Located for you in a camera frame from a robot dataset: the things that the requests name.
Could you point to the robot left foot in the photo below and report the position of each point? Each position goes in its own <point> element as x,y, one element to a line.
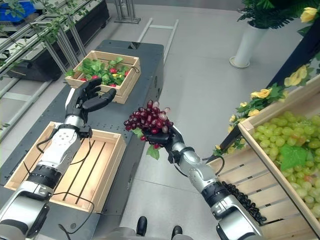
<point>142,225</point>

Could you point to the empty wooden crate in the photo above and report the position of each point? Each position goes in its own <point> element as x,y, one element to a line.
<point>72,165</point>

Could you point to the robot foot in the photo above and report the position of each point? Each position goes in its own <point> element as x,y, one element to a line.
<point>176,231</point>
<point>142,225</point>

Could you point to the aluminium ladder frame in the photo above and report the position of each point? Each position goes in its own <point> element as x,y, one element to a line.
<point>160,37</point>

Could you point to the blue plastic bin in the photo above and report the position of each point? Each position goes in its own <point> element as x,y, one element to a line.
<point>11,11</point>

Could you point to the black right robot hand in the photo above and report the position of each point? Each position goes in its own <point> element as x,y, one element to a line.
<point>163,138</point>

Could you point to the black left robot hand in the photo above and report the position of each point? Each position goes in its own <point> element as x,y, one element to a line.
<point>93,101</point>

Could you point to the black grape bunch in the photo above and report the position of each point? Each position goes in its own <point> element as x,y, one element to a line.
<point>246,202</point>

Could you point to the green vine garland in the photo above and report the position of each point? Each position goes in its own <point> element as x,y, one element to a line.
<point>32,27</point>

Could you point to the wooden crate of green grapes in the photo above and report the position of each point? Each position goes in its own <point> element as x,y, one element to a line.
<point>282,155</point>

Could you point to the strawberry plant greenery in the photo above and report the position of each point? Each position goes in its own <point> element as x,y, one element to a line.
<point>100,71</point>

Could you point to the slatted wooden crate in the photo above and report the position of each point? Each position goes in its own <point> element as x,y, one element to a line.
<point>262,190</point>

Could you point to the green fern plant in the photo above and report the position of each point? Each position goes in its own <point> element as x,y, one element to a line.
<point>272,11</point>

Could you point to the dark grey low table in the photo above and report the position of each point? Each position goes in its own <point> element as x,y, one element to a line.
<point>120,130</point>

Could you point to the dark blue shelf post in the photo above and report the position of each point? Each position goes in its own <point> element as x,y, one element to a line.
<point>295,55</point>

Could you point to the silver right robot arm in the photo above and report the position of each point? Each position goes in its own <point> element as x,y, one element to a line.
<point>212,185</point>

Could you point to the yellow rose garland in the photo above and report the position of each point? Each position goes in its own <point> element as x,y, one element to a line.
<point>265,105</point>

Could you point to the black rolling case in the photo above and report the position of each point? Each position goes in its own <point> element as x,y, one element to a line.
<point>47,65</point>

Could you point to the aluminium frame rack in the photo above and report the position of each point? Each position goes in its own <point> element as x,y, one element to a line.
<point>32,50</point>

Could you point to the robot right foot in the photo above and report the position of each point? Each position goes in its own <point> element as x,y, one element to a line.
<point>176,231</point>

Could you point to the red grape bunch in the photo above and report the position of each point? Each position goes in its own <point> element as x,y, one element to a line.
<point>150,121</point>

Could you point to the white tall vase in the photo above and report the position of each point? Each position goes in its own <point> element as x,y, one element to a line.
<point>246,46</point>

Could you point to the green grapes pile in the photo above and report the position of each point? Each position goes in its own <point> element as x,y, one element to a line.
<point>292,147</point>

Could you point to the wooden crate with strawberry plants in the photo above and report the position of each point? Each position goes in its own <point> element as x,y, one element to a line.
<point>125,82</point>

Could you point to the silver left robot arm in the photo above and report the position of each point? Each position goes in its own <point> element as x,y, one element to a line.
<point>47,162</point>

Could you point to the aluminium profile stand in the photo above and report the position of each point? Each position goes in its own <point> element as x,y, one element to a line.
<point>126,11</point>

